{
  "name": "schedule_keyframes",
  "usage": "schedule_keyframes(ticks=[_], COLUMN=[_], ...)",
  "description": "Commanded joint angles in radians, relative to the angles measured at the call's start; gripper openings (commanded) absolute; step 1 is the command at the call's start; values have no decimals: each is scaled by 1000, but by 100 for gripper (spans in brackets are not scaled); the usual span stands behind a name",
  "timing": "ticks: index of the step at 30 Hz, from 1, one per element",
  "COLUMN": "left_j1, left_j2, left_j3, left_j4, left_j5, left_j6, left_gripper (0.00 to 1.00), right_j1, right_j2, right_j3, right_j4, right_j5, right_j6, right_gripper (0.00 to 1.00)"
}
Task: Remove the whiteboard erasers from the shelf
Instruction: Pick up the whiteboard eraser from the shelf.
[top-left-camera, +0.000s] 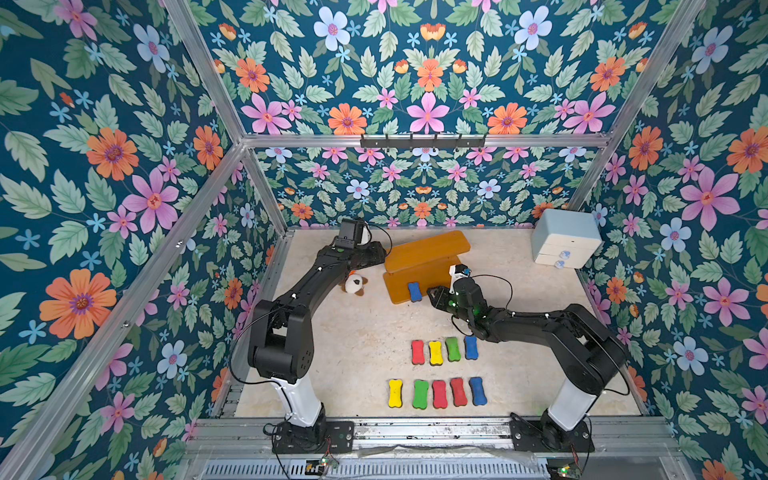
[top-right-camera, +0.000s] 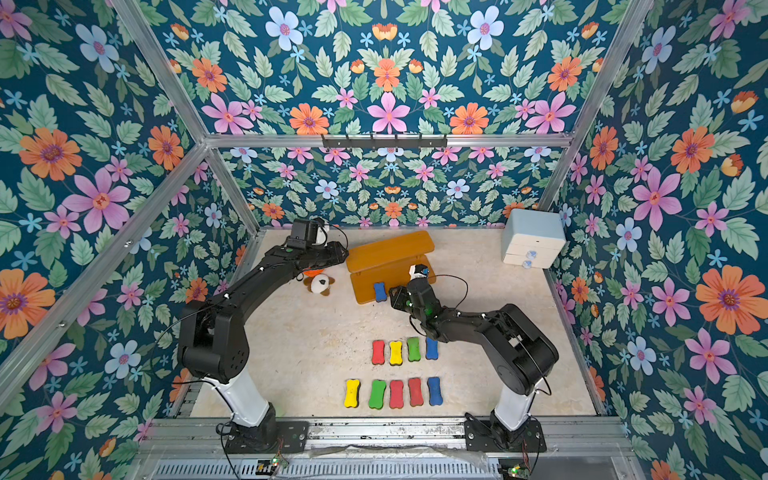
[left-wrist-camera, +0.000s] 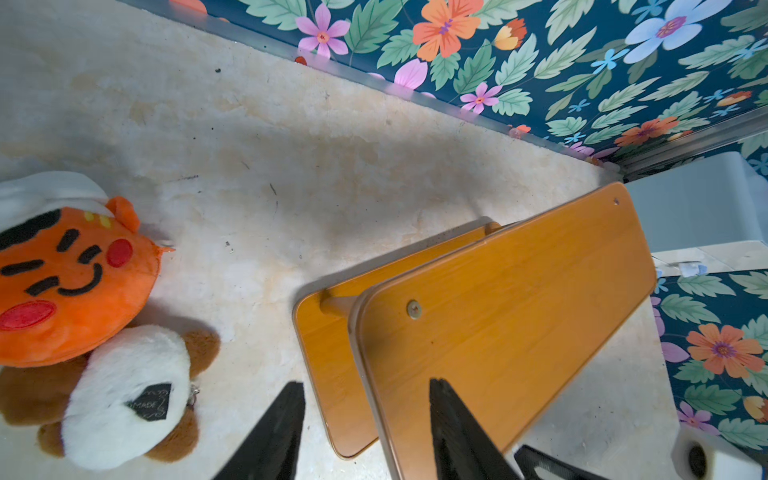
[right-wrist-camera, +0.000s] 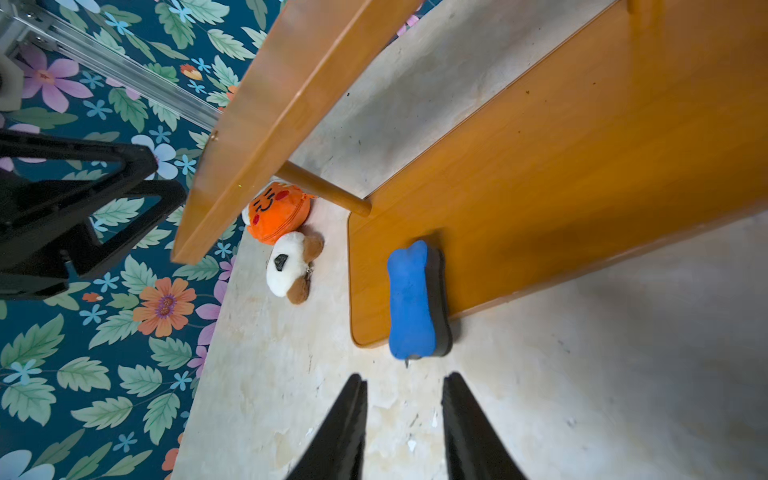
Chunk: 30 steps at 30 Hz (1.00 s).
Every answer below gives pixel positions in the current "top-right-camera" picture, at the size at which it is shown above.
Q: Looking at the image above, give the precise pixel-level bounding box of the blue eraser bottom shelf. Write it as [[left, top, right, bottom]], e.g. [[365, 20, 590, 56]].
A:
[[373, 282, 388, 303], [424, 338, 439, 361]]

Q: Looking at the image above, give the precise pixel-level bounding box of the blue eraser shelf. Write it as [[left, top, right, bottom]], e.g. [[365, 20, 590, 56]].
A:
[[424, 338, 439, 361], [427, 377, 444, 406], [373, 282, 388, 303]]

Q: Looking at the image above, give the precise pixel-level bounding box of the green eraser bottom shelf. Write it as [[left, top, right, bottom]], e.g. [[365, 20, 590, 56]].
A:
[[406, 337, 422, 362]]

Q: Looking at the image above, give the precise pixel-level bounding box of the green eraser shelf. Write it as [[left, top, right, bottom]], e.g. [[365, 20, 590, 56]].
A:
[[406, 337, 422, 362], [368, 379, 387, 410]]

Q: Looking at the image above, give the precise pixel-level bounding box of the yellow eraser bottom shelf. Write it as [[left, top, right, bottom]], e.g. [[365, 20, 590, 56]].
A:
[[389, 341, 403, 366]]

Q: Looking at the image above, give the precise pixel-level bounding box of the yellow eraser shelf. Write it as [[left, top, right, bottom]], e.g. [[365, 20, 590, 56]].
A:
[[389, 341, 403, 366], [343, 379, 361, 409]]

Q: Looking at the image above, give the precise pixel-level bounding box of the red eraser bottom shelf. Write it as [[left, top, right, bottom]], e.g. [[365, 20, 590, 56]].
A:
[[371, 340, 386, 365]]

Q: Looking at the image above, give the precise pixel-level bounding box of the red eraser shelf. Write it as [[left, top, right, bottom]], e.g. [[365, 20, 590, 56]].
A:
[[371, 340, 386, 365], [389, 380, 404, 410], [407, 378, 424, 407]]

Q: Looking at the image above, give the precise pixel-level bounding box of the red eraser top shelf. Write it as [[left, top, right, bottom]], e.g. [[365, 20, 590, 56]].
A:
[[389, 380, 404, 410], [407, 378, 424, 407]]

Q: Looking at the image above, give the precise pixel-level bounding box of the blue eraser top shelf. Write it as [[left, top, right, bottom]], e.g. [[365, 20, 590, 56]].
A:
[[427, 377, 444, 406]]

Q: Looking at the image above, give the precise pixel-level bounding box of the green eraser top shelf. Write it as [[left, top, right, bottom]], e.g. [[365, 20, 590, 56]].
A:
[[368, 379, 387, 410]]

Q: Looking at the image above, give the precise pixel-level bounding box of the yellow eraser top shelf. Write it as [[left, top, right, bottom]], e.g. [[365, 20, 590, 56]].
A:
[[343, 379, 361, 409]]

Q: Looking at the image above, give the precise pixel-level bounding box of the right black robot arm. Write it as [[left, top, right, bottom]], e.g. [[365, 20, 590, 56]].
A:
[[389, 277, 559, 433]]

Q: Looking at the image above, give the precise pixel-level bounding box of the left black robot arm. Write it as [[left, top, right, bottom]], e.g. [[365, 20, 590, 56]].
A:
[[177, 217, 349, 439]]

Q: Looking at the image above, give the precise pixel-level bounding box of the wooden two-tier shelf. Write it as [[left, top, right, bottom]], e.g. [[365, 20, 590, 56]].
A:
[[346, 231, 435, 305]]

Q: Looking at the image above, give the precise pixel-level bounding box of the orange plush pouch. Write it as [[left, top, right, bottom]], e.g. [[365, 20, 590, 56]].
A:
[[303, 269, 324, 278]]

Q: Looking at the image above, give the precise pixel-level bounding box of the brown white plush toy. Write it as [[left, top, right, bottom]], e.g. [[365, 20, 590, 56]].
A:
[[303, 273, 335, 296]]

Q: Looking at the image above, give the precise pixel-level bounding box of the light blue drawer cabinet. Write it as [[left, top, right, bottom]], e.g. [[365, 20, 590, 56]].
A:
[[501, 209, 566, 269]]

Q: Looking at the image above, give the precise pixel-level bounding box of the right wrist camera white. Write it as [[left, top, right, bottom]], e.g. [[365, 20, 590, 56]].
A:
[[409, 264, 431, 281]]

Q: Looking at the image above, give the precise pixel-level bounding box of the black wall hook rack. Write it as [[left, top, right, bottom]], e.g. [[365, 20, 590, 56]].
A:
[[321, 134, 448, 150]]

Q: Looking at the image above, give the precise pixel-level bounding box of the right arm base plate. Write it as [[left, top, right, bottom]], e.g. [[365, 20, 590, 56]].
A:
[[463, 413, 547, 454]]

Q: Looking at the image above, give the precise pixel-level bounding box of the aluminium front rail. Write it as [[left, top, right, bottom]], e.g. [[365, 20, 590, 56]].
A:
[[127, 416, 645, 479]]

